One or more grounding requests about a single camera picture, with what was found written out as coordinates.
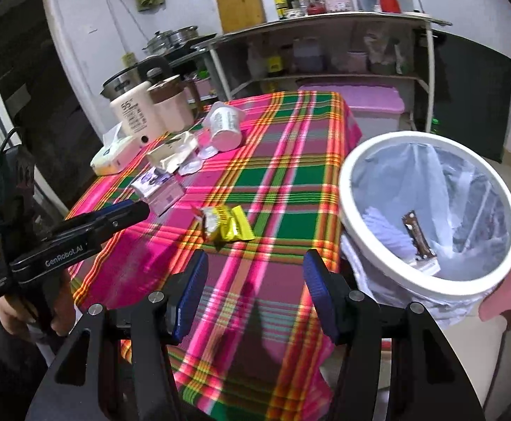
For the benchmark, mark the pink utensil basket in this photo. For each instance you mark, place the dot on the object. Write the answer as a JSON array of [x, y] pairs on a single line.
[[338, 5]]

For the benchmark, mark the red small container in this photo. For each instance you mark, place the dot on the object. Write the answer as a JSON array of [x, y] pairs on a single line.
[[317, 8]]

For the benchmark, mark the stainless steel electric cooker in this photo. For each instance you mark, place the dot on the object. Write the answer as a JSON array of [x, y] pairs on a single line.
[[124, 81]]

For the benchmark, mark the small patterned bowl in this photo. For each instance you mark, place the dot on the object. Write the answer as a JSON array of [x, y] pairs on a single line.
[[295, 14]]

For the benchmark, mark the white soft tissue pack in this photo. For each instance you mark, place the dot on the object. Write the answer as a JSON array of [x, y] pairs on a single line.
[[115, 153]]

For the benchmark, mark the green bottle with yellow label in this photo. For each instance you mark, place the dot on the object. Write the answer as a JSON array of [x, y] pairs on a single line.
[[278, 4]]

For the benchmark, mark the wooden cutting board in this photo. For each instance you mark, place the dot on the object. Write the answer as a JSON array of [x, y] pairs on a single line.
[[240, 2]]

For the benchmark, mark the white printed plastic tub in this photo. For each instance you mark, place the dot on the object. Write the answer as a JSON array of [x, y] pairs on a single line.
[[225, 125]]

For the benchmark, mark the oil bottle with yellow label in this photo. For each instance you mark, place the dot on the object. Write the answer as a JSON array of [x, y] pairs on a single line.
[[275, 65]]

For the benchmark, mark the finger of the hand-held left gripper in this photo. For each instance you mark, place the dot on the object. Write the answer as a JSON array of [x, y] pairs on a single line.
[[110, 210], [119, 221]]

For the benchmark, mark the white metal shelf unit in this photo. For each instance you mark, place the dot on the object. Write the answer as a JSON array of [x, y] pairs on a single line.
[[325, 22]]

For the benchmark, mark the white electric water heater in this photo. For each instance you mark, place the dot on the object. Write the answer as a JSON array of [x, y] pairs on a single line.
[[137, 114]]

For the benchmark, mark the person's left hand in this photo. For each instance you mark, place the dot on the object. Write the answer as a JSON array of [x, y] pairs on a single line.
[[10, 315]]

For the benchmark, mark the small white plastic lid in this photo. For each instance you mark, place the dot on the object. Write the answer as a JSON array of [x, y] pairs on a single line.
[[192, 166], [208, 150]]

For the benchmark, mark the black fridge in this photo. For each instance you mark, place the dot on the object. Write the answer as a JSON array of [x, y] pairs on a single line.
[[470, 92]]

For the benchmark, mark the black pan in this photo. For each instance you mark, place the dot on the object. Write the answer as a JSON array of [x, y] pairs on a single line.
[[200, 41]]

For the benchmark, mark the pink lidded storage box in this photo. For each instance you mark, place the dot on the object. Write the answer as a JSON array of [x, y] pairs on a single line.
[[365, 98]]

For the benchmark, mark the purple and white carton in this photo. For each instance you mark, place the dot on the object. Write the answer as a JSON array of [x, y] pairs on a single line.
[[159, 190]]

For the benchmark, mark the cream paper wrapper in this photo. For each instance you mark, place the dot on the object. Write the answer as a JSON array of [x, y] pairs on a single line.
[[172, 153]]

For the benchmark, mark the pink green plaid tablecloth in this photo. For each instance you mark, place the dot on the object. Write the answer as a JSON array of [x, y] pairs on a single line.
[[260, 210]]

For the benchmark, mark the white round waste bin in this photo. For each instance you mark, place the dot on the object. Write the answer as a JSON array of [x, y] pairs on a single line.
[[431, 280]]

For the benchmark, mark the blue plastic jug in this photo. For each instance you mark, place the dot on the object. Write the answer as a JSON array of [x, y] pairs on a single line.
[[308, 55]]

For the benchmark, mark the pink and brown jug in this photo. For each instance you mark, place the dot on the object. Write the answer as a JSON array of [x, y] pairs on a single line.
[[172, 105]]

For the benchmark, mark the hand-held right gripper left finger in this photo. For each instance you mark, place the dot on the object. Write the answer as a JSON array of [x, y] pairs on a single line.
[[189, 294]]

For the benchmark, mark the person's left forearm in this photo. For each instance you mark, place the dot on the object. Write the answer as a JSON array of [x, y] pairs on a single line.
[[1, 372]]

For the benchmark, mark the translucent plastic bin liner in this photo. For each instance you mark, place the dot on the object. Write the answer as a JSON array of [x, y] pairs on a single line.
[[457, 193]]

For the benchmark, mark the small pink plastic tub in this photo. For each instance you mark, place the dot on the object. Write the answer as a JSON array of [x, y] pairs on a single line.
[[357, 62]]

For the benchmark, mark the crumpled plastic bags on shelf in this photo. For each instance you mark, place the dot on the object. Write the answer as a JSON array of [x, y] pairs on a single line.
[[382, 52]]

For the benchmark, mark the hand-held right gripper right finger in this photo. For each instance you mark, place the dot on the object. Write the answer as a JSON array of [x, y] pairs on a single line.
[[319, 294]]

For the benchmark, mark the brown chocolate wrapper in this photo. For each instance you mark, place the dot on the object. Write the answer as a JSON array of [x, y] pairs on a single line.
[[418, 234]]

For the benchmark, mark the yellow snack wrapper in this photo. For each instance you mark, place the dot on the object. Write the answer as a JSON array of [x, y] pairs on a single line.
[[229, 223]]

